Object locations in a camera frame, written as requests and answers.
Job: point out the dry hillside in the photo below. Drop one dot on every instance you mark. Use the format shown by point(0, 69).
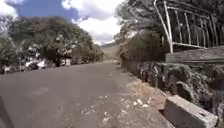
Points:
point(109, 50)

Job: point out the dirt roadside strip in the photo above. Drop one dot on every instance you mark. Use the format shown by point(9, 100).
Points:
point(146, 95)

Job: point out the grey asphalt road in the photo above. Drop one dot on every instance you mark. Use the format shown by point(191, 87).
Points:
point(66, 96)

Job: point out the group of trees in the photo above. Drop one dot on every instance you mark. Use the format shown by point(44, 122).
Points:
point(50, 41)

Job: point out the white building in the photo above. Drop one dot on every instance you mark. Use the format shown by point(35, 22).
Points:
point(36, 63)

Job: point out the white metal railing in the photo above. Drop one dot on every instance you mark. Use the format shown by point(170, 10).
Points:
point(186, 26)

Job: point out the concrete kerb block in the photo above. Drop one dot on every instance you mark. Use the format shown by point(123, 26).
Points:
point(188, 115)

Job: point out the dark stone wall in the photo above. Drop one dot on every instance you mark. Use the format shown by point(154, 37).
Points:
point(173, 78)

